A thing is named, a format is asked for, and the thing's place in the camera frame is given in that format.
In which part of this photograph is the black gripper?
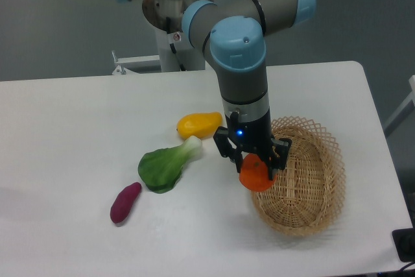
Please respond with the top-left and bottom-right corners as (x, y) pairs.
(213, 110), (292, 181)

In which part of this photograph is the orange fruit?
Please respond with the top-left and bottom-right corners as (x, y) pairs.
(239, 153), (277, 192)

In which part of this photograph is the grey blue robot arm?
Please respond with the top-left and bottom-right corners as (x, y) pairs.
(118, 0), (316, 180)

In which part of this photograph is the woven wicker basket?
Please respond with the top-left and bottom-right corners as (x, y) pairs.
(251, 116), (346, 236)

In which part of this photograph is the yellow mango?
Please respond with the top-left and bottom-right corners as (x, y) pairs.
(176, 112), (222, 139)

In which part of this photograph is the green bok choy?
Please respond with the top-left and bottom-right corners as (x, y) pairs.
(137, 136), (202, 194)

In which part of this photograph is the purple sweet potato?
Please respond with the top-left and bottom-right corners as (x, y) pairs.
(110, 182), (142, 224)

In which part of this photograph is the black device at table edge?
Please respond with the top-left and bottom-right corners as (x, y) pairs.
(392, 228), (414, 263)

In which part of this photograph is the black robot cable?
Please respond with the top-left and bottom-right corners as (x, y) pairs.
(165, 16), (187, 72)

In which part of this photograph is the white frame at right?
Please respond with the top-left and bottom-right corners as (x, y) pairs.
(383, 75), (414, 138)

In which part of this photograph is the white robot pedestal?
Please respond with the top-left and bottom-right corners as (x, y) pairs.
(112, 0), (212, 75)

